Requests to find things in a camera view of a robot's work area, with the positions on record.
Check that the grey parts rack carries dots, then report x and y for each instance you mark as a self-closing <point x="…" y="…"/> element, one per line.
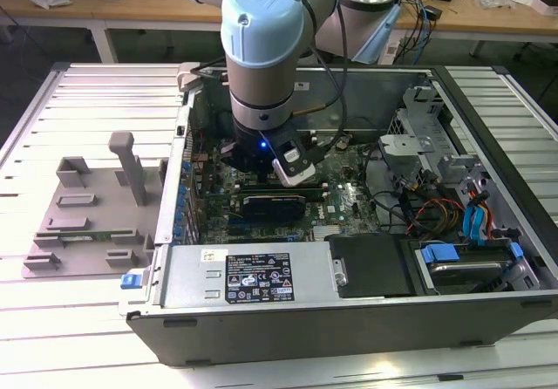
<point x="100" y="249"/>

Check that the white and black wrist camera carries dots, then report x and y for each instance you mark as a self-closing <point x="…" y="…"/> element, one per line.
<point x="298" y="173"/>

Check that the black graphics card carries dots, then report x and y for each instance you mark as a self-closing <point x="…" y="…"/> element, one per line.
<point x="274" y="208"/>

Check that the blue case latch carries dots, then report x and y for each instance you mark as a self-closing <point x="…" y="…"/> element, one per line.
<point x="131" y="281"/>

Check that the blue card retainer strip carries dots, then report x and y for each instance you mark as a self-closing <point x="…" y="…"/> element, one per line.
<point x="181" y="198"/>

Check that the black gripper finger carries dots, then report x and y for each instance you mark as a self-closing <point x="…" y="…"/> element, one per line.
<point x="265" y="177"/>

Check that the black cylindrical component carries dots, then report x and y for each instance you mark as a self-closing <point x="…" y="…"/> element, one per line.
<point x="223" y="123"/>

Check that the small white yellow sticker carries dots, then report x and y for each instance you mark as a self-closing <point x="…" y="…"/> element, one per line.
<point x="213" y="255"/>

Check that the white case wall sticker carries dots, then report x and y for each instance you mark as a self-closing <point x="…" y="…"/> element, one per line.
<point x="304" y="86"/>

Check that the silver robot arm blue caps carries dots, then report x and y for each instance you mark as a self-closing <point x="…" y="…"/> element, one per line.
<point x="261" y="49"/>

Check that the coin battery holder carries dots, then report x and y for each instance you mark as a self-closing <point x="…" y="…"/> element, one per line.
<point x="342" y="143"/>

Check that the black disk in blue carrier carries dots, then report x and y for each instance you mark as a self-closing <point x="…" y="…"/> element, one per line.
<point x="466" y="275"/>

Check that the wooden desk white frame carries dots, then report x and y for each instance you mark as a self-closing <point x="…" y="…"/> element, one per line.
<point x="479" y="20"/>

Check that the silver power supply unit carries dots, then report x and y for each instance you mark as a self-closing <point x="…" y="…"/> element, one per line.
<point x="192" y="275"/>

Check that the silver chipset heatsink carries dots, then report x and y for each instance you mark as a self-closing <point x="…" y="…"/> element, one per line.
<point x="327" y="232"/>

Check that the black plastic shroud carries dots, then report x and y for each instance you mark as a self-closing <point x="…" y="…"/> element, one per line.
<point x="370" y="267"/>

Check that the light grey case latch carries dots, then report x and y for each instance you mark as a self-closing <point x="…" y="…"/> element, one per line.
<point x="188" y="75"/>

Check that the small black device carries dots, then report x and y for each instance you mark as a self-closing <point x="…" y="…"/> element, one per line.
<point x="433" y="12"/>

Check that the black power supply label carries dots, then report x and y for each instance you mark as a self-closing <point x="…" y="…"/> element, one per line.
<point x="261" y="275"/>

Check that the green RAM stick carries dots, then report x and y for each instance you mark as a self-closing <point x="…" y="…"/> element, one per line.
<point x="87" y="234"/>

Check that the white labelled box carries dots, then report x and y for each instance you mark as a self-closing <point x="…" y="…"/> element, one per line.
<point x="390" y="52"/>

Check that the green motherboard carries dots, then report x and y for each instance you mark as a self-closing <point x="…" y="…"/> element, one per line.
<point x="340" y="197"/>

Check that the silver metal drive cage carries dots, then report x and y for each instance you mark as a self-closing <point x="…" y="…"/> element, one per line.
<point x="405" y="145"/>

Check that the black open PC case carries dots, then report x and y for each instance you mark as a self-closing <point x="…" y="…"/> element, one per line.
<point x="305" y="332"/>

